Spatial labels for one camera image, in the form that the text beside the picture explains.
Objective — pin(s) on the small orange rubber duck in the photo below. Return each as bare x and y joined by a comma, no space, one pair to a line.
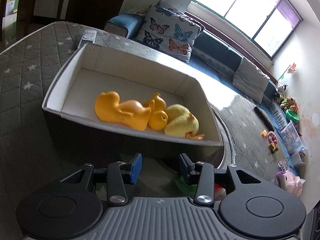
158,121

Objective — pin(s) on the black remote control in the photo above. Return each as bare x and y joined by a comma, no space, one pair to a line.
263,118

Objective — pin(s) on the grey remote control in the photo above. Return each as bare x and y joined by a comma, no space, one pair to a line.
87,38

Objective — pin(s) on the large butterfly print pillow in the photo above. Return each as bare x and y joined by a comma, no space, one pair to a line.
165,32

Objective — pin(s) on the large orange rubber duck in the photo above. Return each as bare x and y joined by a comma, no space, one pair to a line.
125,115

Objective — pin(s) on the green bowl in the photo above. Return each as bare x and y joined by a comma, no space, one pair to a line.
292,116

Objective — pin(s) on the pink bag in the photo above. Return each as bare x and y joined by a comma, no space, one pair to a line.
290,183

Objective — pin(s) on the small butterfly print pillow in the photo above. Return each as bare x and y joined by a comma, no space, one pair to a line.
165,6

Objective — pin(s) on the clear plastic storage box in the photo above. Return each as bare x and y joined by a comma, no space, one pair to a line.
292,137

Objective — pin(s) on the pile of stuffed toys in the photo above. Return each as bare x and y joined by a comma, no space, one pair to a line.
287,101

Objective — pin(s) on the pink toy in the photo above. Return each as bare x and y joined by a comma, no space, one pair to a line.
272,138

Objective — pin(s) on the small yellow toy piece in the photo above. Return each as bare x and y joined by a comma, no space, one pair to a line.
263,133

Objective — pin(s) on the window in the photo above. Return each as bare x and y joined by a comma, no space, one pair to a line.
240,2

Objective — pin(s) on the grey quilted star mat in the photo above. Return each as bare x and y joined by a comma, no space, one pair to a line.
25,80

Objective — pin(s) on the yellow plush duck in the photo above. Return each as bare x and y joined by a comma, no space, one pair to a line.
180,125

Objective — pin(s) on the blue sofa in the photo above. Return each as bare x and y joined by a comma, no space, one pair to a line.
215,45

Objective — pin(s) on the grey seat cushion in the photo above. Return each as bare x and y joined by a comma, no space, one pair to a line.
250,80

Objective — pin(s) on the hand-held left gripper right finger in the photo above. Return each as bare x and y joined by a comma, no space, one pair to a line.
183,170

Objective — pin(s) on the green plastic toy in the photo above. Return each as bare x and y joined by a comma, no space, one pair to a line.
178,183

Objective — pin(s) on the hanging wall ornament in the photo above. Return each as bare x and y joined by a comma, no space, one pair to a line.
292,68

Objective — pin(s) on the red plastic toy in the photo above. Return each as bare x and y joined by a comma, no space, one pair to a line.
219,192

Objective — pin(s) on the yellow toy vehicle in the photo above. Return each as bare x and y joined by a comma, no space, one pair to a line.
273,148

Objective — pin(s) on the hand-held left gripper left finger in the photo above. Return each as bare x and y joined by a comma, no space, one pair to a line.
136,167

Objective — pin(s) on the grey cardboard box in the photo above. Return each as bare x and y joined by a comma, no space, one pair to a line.
112,80

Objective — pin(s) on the dark wooden door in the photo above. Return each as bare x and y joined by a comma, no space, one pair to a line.
100,5

